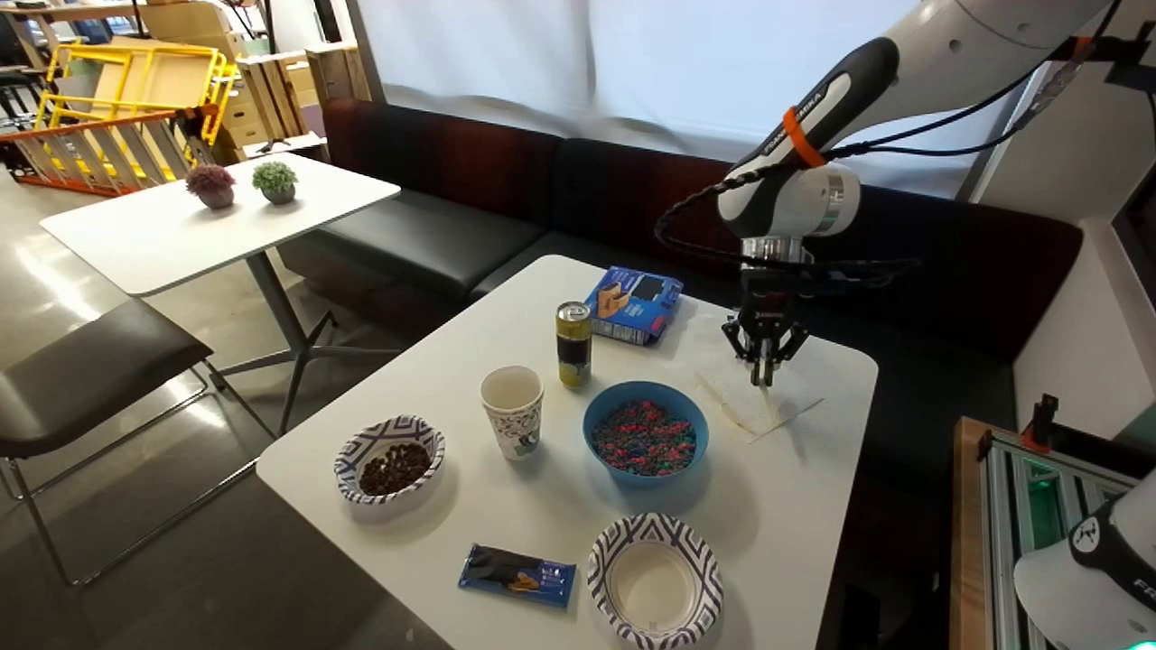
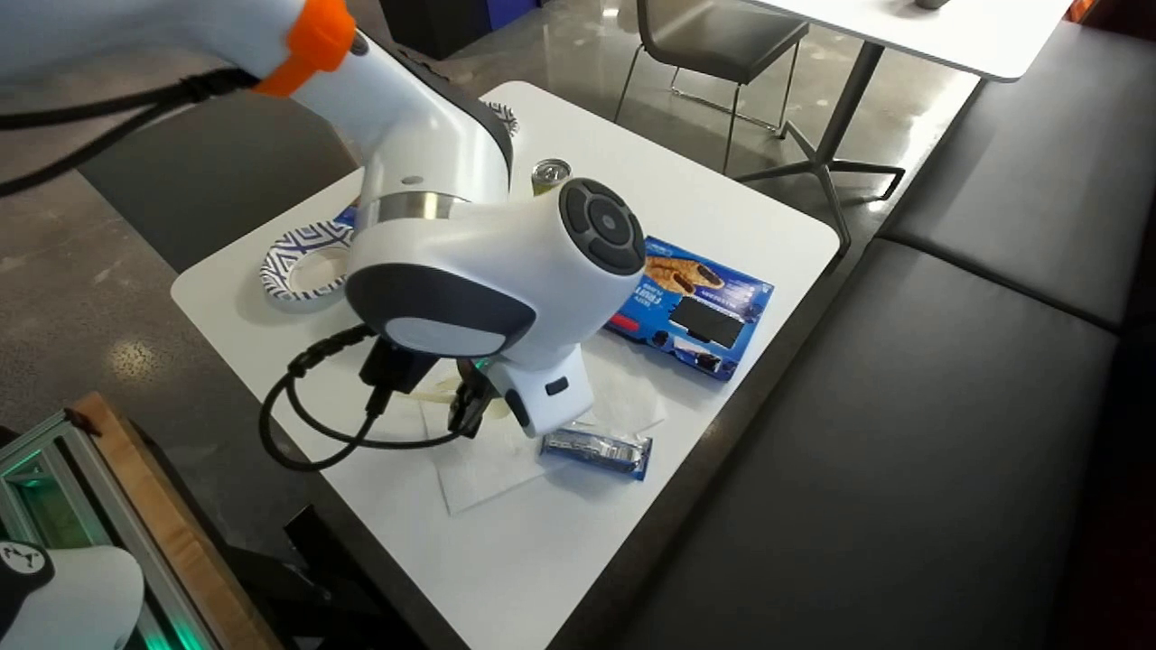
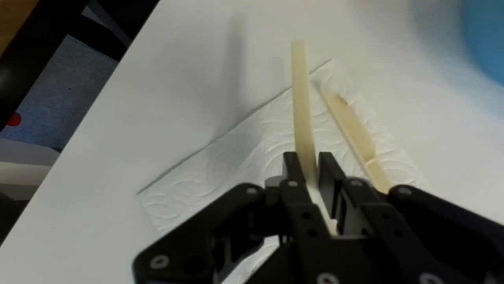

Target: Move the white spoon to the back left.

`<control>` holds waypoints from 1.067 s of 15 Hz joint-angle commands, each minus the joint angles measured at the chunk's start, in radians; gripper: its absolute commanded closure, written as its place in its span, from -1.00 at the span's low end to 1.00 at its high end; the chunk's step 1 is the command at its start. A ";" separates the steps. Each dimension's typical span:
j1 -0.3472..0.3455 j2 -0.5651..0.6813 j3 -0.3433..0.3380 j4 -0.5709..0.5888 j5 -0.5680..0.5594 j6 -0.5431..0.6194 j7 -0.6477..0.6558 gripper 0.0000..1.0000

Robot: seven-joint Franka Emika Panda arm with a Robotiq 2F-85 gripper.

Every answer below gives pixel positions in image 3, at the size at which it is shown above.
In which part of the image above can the white paper napkin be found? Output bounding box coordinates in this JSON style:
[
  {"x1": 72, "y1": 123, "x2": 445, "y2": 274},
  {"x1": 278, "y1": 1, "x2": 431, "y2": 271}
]
[{"x1": 136, "y1": 58, "x2": 428, "y2": 284}]

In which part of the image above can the white plastic spoon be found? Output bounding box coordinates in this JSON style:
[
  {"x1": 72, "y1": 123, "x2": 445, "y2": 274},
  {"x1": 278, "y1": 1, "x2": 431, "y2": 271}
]
[{"x1": 291, "y1": 39, "x2": 335, "y2": 235}]

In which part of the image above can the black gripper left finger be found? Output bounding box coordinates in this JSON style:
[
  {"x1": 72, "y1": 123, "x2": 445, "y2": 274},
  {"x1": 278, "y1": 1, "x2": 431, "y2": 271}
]
[{"x1": 132, "y1": 151, "x2": 330, "y2": 284}]

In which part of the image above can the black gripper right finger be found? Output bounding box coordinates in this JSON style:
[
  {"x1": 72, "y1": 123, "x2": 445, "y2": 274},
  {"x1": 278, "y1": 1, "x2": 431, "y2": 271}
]
[{"x1": 318, "y1": 151, "x2": 504, "y2": 284}]

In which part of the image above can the blue bowl with candies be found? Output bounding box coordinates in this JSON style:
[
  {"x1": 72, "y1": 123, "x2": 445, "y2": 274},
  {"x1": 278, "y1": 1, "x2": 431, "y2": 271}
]
[{"x1": 461, "y1": 0, "x2": 504, "y2": 83}]

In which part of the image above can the white square main table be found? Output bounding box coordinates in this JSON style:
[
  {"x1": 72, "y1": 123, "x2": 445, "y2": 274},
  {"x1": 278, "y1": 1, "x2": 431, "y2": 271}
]
[{"x1": 0, "y1": 0, "x2": 504, "y2": 284}]

